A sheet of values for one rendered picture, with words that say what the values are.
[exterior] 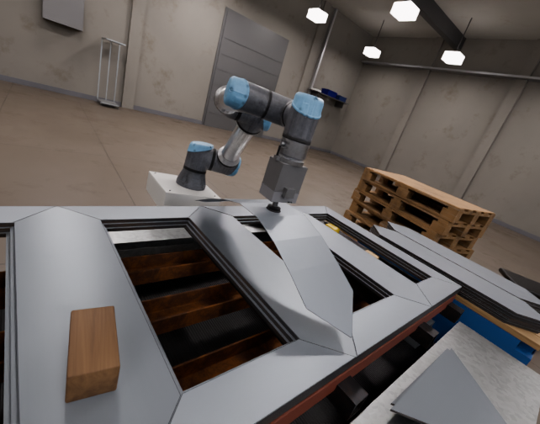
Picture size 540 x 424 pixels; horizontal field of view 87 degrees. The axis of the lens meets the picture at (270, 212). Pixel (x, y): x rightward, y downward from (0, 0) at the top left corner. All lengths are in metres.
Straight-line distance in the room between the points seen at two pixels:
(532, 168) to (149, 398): 11.04
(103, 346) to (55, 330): 0.12
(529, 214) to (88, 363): 10.99
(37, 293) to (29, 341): 0.11
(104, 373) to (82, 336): 0.07
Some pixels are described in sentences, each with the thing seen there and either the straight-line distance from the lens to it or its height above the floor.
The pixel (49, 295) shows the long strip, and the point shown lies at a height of 0.85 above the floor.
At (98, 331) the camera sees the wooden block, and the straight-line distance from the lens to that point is 0.52.
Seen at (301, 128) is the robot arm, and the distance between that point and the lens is 0.71.
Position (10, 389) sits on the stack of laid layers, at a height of 0.83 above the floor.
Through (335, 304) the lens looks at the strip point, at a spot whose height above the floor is 0.91.
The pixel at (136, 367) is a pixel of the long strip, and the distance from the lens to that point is 0.54.
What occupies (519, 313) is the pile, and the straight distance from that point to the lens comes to 1.44.
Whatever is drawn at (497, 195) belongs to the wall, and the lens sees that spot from 11.25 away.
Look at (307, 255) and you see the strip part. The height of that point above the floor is 0.97.
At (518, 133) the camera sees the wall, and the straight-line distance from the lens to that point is 11.40.
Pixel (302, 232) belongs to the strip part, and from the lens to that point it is 0.75.
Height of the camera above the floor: 1.27
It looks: 20 degrees down
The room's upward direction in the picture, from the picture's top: 18 degrees clockwise
